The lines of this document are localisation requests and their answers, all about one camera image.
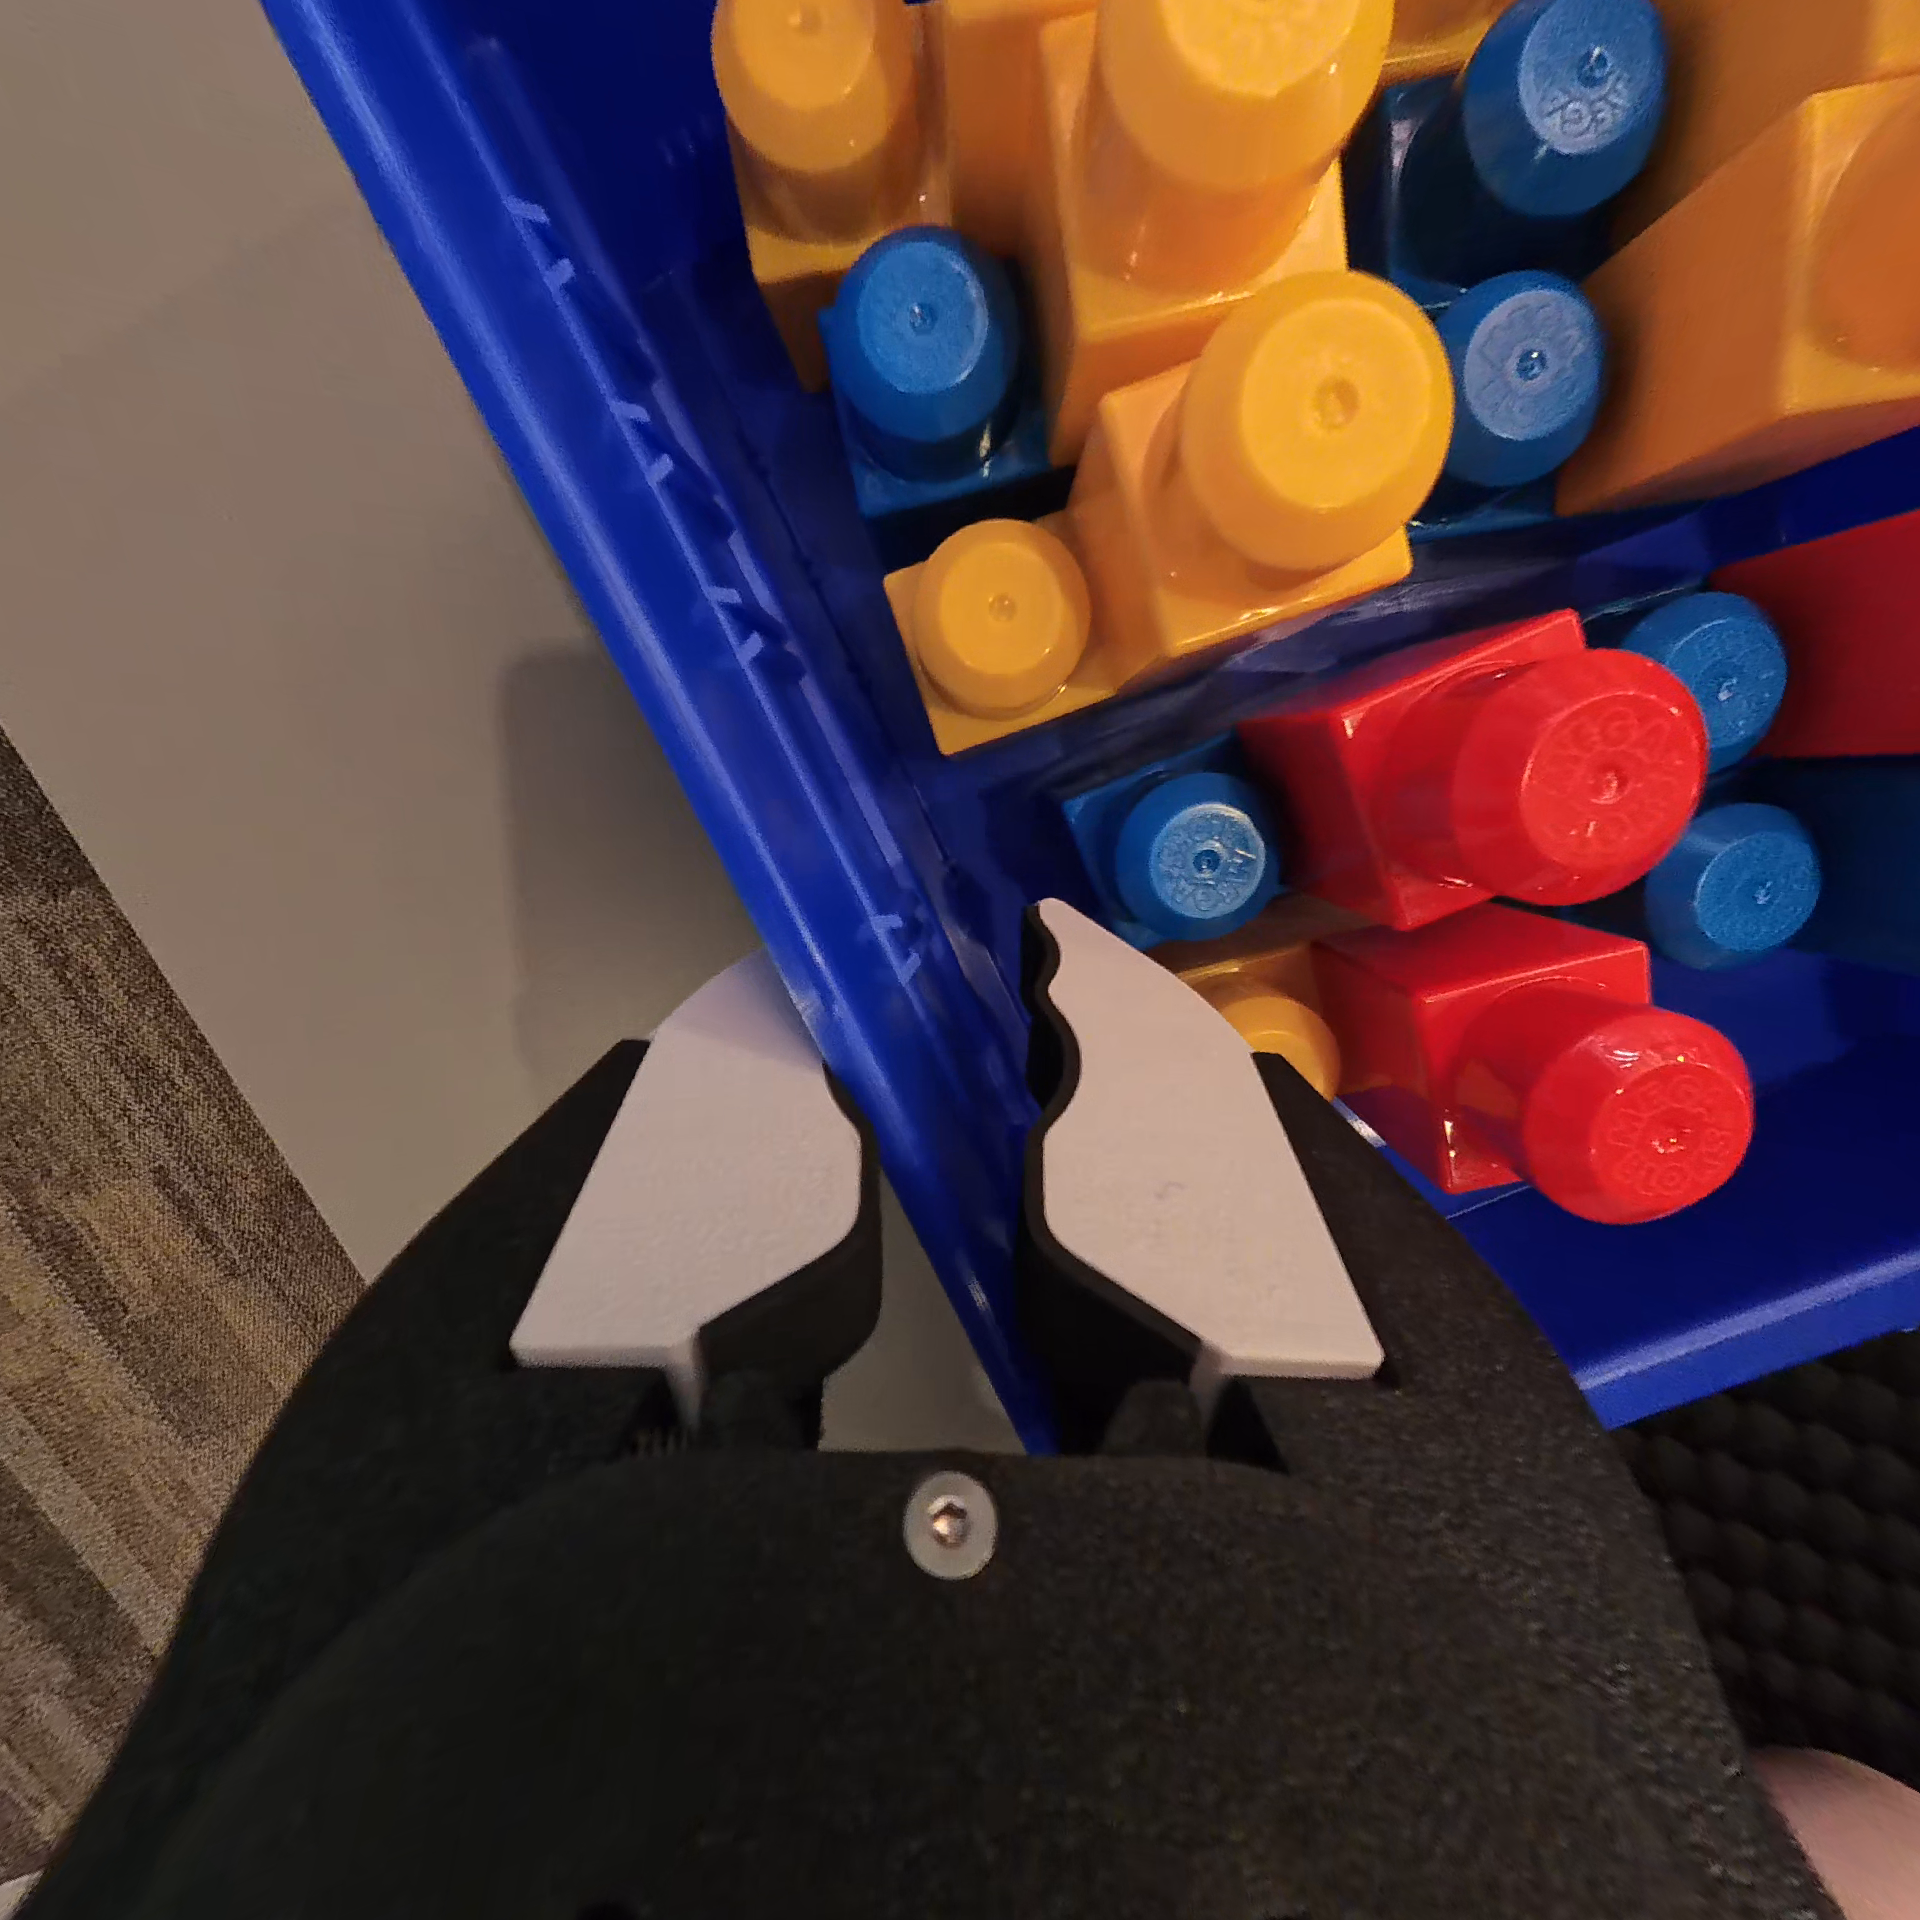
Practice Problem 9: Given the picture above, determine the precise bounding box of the black wrist rest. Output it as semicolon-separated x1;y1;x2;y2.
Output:
1610;1327;1920;1802

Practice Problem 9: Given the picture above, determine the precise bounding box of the person's left forearm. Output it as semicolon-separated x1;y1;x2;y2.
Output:
1746;1739;1920;1920

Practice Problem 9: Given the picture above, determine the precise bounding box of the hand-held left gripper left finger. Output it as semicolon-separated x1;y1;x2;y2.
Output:
510;950;886;1430

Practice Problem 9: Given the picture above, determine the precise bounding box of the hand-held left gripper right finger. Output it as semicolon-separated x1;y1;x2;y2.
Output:
1018;896;1385;1430

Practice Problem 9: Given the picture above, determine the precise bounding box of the blue plastic bin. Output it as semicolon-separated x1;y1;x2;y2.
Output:
255;0;1920;1455

